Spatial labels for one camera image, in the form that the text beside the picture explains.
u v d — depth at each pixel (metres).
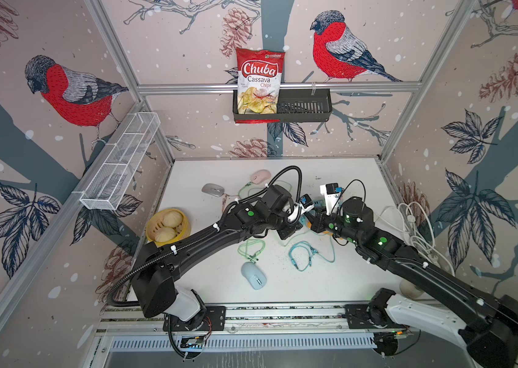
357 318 0.72
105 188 0.71
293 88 0.92
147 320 0.75
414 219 0.98
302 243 0.90
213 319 0.73
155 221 0.95
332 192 0.63
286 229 0.66
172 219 0.92
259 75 0.83
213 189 1.07
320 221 0.63
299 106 1.07
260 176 1.14
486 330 0.40
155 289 0.39
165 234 0.86
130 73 0.87
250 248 0.90
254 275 0.80
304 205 0.64
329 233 0.64
